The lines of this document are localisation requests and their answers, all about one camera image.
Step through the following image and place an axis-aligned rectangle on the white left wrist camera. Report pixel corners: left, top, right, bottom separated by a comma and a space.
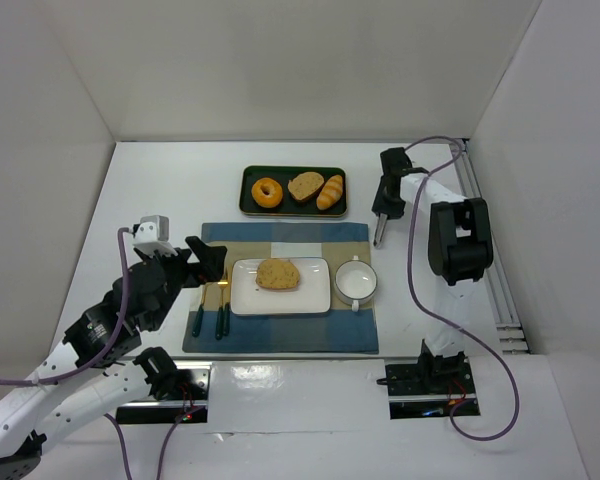
132, 215, 176, 258

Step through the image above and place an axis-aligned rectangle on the blue beige checkered placemat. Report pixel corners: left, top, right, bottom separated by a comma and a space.
182, 222, 379, 354

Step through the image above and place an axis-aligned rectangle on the brown bread slice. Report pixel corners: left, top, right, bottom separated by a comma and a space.
256, 258, 300, 290
287, 171, 325, 203

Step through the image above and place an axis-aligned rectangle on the dark green serving tray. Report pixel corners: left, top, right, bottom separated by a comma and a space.
238, 165, 348, 218

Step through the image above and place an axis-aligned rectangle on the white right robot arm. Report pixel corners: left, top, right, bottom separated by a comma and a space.
372, 147, 493, 393

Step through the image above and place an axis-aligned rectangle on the orange bagel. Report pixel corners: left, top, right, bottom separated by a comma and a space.
251, 177, 284, 209

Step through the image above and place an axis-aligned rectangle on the white soup cup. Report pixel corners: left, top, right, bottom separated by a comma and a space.
334, 256, 378, 312

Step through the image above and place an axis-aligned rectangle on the golden bread roll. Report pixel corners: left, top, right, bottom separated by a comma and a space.
316, 175, 344, 211

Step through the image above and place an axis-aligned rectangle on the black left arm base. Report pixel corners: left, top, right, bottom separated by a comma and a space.
114, 361, 211, 425

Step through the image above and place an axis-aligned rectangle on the aluminium rail frame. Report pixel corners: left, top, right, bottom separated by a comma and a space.
455, 139, 532, 355

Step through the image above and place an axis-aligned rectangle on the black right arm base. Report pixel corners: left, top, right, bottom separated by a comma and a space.
376, 351, 480, 420

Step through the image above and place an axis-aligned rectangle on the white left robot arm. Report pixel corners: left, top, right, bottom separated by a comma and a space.
0, 236, 227, 479

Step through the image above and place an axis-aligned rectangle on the white rectangular plate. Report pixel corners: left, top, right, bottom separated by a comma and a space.
229, 257, 331, 316

